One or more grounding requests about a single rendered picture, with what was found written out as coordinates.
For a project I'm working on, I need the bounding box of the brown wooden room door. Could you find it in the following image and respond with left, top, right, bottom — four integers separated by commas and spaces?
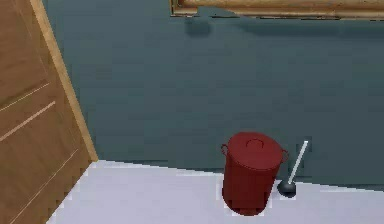
0, 0, 99, 224

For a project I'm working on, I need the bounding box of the red lidded bin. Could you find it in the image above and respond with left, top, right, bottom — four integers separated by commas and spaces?
220, 131, 290, 217

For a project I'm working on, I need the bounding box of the wooden framed wall picture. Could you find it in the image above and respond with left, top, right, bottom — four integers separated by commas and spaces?
169, 0, 384, 21

